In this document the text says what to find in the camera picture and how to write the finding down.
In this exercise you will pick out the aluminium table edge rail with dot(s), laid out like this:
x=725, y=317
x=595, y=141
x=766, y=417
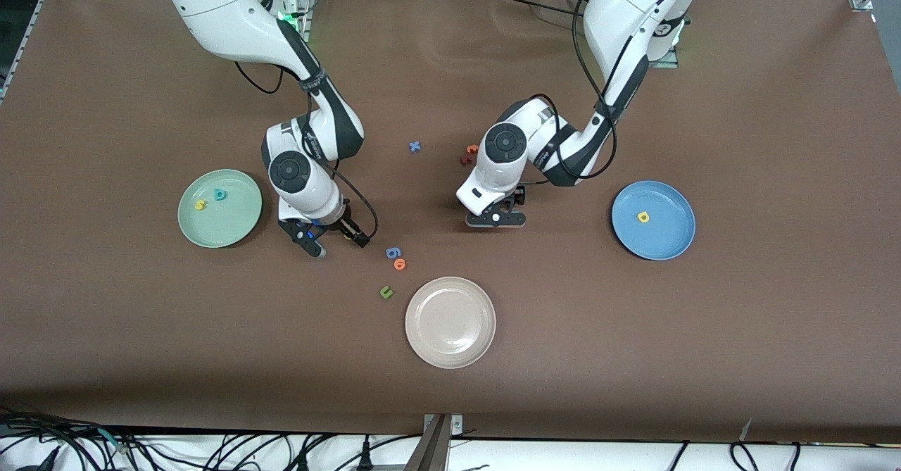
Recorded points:
x=32, y=34

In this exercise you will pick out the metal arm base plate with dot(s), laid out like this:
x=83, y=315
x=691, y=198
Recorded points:
x=307, y=17
x=669, y=63

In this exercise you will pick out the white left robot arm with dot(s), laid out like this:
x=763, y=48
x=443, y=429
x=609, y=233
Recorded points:
x=619, y=13

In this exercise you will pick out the blue plate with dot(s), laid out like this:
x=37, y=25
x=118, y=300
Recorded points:
x=665, y=235

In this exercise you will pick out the black power plug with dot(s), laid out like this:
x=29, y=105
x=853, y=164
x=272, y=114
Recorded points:
x=364, y=460

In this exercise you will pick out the blue letter g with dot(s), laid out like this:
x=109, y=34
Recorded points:
x=392, y=252

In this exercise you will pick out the small metal bracket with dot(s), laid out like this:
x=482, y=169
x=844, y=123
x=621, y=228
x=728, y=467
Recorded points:
x=457, y=425

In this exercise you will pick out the white paper tag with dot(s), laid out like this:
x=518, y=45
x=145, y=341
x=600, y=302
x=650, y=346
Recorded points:
x=747, y=429

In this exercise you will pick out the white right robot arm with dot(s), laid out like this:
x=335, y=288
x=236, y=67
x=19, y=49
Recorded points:
x=225, y=13

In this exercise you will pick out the aluminium profile post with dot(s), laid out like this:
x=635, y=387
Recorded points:
x=431, y=450

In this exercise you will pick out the green plate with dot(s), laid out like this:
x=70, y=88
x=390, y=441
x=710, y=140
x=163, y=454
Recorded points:
x=232, y=224

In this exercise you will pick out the beige plate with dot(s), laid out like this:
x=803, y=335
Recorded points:
x=450, y=323

